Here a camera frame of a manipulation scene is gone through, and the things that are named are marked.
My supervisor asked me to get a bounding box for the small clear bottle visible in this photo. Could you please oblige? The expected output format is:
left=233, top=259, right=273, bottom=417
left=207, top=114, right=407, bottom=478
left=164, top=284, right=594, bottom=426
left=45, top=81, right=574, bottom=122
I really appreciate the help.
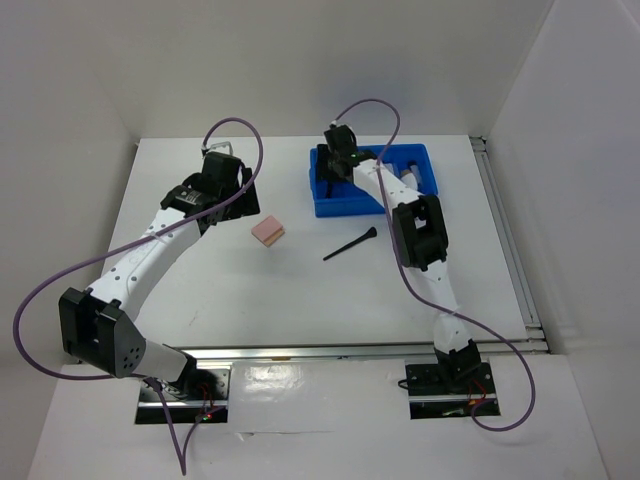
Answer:
left=408, top=161, right=423, bottom=189

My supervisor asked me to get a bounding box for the slim black makeup brush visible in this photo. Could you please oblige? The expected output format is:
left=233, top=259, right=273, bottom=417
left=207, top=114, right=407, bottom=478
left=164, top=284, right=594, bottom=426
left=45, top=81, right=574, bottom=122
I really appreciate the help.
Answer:
left=322, top=227, right=378, bottom=261

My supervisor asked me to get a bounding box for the black fan makeup brush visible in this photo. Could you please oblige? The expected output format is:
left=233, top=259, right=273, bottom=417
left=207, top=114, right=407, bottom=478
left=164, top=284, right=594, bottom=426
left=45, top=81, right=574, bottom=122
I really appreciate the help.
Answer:
left=324, top=171, right=334, bottom=199

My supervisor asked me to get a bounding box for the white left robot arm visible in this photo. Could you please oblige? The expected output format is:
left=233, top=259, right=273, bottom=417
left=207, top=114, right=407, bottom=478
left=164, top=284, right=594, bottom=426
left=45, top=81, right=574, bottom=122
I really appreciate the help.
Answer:
left=59, top=152, right=260, bottom=399

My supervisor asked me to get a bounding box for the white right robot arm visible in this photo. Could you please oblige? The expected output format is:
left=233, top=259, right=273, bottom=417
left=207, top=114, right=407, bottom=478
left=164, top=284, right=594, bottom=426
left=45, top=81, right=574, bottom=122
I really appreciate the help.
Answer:
left=317, top=122, right=481, bottom=392

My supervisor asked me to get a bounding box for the blue plastic organizer bin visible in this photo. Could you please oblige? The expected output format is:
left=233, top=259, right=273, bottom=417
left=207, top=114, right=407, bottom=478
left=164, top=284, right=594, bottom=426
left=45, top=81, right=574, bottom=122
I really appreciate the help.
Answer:
left=309, top=143, right=439, bottom=218

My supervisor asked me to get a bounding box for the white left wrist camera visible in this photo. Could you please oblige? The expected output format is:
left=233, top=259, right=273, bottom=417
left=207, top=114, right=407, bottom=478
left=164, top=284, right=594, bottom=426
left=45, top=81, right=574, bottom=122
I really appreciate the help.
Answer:
left=201, top=141, right=234, bottom=156

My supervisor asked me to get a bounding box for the aluminium front rail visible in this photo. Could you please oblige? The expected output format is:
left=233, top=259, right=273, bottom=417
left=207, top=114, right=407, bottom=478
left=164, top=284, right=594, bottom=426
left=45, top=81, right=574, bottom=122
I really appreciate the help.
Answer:
left=79, top=339, right=551, bottom=366

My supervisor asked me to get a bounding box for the aluminium rail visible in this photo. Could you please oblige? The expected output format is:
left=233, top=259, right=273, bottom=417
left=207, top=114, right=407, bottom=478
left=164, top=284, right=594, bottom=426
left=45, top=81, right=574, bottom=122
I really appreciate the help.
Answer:
left=79, top=339, right=551, bottom=366
left=469, top=136, right=550, bottom=353

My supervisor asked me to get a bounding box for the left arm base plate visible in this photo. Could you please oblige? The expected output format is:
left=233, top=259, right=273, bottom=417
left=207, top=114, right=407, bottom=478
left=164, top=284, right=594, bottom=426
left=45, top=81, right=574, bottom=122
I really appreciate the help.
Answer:
left=134, top=362, right=232, bottom=425

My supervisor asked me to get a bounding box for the aluminium right side rail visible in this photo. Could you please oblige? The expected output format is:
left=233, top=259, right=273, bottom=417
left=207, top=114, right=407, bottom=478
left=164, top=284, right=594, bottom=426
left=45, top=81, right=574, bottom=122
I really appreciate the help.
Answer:
left=469, top=136, right=550, bottom=353

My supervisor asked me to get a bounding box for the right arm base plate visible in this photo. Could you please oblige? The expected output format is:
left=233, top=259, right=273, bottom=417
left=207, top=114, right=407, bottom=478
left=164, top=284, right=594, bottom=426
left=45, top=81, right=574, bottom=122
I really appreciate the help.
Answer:
left=397, top=362, right=500, bottom=420

